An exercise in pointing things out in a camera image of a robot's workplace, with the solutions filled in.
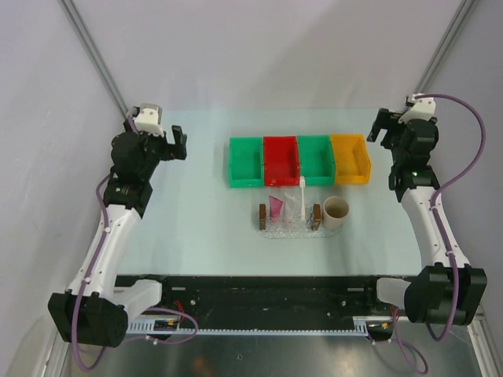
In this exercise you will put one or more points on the aluminium frame post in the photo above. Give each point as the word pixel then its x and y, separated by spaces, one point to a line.
pixel 90 47
pixel 447 42

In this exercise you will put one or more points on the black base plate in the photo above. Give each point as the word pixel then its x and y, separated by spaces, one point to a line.
pixel 275 298

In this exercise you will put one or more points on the green plastic bin with cup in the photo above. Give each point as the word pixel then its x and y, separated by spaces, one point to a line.
pixel 317 164

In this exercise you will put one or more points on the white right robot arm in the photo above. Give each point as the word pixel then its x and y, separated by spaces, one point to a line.
pixel 447 290

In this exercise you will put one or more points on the white toothbrush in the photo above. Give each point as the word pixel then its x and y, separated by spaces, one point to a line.
pixel 302 185

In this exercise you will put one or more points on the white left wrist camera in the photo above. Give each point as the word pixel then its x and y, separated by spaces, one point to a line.
pixel 146 118

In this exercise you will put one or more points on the aluminium frame post left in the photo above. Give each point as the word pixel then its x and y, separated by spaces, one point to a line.
pixel 90 47

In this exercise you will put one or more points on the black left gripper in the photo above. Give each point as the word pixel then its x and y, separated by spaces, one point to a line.
pixel 170 151

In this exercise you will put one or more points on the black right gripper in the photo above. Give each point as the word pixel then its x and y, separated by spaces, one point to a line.
pixel 385 120

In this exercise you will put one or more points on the pink toothpaste tube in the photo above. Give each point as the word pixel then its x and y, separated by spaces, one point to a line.
pixel 275 207

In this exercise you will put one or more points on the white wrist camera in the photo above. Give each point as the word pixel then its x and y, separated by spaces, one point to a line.
pixel 146 118
pixel 418 106

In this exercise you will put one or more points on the red plastic bin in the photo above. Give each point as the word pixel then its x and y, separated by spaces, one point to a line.
pixel 281 161

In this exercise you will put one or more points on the yellow plastic bin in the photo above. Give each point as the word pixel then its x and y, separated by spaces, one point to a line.
pixel 353 165

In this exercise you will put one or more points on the aluminium frame post right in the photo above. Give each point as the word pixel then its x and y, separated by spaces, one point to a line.
pixel 447 42

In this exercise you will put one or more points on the clear glass tray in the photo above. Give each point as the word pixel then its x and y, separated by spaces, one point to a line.
pixel 279 229

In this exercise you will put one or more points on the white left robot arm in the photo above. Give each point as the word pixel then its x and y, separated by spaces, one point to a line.
pixel 90 311

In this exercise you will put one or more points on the white toothpaste tube red cap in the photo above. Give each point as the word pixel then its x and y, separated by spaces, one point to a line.
pixel 290 205

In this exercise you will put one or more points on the grey slotted cable duct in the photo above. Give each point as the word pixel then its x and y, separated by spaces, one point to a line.
pixel 327 326

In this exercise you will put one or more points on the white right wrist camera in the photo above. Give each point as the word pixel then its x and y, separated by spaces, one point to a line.
pixel 418 106

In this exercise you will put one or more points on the green plastic bin far left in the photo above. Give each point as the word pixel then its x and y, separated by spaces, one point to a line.
pixel 246 162

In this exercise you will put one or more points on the beige cup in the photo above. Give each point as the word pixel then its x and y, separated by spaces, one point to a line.
pixel 334 211

